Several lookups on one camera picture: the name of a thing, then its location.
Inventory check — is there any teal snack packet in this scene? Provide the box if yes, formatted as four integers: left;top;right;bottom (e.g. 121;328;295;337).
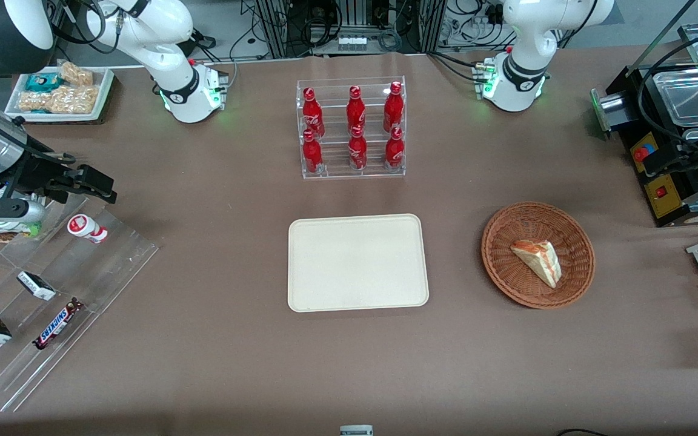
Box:
24;72;62;93

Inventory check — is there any clear acrylic stepped shelf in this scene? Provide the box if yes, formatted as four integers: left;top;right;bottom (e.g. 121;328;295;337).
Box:
0;193;161;414

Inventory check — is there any red cola bottle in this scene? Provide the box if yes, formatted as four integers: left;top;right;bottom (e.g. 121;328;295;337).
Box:
302;87;326;139
348;125;369;172
346;85;367;131
383;81;405;133
301;129;325;176
384;126;406;170

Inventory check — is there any triangular sandwich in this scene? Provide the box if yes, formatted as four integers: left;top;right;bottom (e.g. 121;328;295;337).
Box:
510;239;563;289

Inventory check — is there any grey coiled cable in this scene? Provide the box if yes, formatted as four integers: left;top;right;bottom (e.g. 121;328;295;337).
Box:
378;29;405;53

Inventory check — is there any clear acrylic bottle rack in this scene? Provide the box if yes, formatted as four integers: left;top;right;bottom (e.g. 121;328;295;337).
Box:
296;76;408;180

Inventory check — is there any peanut brittle pack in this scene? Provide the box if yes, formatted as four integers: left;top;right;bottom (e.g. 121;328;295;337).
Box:
58;61;95;87
48;84;101;115
18;90;53;113

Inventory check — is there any brown wicker basket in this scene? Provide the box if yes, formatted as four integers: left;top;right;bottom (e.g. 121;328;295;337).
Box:
481;201;596;310

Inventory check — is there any snickers chocolate bar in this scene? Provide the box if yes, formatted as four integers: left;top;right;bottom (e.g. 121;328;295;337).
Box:
32;297;85;351

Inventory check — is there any white rectangular snack tray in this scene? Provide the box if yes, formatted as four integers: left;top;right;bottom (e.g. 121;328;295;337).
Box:
4;66;115;123

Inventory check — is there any cream plastic tray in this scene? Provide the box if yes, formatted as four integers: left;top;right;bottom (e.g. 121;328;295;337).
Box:
287;213;430;313

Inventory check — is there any white red yogurt bottle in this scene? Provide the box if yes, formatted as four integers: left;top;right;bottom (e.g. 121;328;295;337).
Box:
67;214;109;245

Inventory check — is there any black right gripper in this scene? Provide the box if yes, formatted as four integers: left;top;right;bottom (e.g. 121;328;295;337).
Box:
0;147;119;205

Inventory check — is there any black machine with yellow panels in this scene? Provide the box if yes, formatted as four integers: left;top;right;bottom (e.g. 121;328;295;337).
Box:
590;61;698;228

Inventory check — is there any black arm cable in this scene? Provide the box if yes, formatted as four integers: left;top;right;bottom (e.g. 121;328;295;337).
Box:
636;27;698;147

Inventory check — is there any grey diagonal metal bar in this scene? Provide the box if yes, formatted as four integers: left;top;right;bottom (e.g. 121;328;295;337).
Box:
627;0;697;75

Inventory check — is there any steel machine tray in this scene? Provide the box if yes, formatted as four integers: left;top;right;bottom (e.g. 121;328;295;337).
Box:
652;67;698;128

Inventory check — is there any aluminium frame cabinet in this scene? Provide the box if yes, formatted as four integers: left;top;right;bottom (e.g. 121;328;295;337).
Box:
254;0;448;59

